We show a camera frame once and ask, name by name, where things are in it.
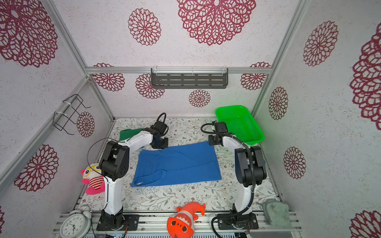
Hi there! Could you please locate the blue tank top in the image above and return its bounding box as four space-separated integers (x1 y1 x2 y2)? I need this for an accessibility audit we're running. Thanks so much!
131 142 222 187

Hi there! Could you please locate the green tank top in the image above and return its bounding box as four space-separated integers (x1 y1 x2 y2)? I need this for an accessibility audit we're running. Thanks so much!
119 129 142 141

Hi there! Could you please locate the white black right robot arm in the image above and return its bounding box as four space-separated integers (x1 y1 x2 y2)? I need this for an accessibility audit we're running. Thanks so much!
208 133 267 216

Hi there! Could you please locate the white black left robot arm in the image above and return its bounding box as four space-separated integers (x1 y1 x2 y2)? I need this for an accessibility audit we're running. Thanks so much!
99 126 168 229

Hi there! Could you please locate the bright green plastic basket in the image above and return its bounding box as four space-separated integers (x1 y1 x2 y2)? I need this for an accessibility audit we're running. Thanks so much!
215 105 265 146

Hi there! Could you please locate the pink striped plush toy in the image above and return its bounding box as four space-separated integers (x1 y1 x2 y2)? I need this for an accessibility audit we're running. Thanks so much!
81 163 105 195

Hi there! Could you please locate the red fish plush toy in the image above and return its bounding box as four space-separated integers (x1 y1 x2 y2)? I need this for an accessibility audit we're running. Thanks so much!
167 202 206 238

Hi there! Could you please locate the light green folded cloth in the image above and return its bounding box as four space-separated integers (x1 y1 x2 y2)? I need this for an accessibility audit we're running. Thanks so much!
262 200 292 228

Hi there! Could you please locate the white alarm clock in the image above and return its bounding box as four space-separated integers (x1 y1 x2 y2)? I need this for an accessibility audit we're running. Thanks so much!
60 210 92 238

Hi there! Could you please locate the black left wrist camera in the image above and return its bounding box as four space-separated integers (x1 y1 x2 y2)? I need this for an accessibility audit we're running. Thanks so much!
153 121 168 136

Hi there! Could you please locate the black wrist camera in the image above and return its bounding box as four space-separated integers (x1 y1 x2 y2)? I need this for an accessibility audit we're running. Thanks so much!
214 122 228 133
153 121 168 136

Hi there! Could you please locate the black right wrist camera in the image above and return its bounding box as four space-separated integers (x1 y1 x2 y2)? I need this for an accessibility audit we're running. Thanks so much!
214 122 228 133

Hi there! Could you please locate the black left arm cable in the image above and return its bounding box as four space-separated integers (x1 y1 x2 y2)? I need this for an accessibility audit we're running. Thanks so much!
87 112 167 238

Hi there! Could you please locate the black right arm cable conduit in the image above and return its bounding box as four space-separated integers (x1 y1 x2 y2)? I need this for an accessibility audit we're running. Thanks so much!
200 121 256 238

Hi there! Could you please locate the dark grey wall shelf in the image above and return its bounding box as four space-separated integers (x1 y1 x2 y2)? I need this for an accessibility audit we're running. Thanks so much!
150 68 229 89

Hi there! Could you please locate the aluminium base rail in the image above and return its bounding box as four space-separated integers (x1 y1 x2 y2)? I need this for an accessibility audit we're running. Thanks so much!
50 210 303 238

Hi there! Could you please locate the black wire wall rack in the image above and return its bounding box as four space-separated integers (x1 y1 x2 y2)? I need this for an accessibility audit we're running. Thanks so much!
52 94 91 135

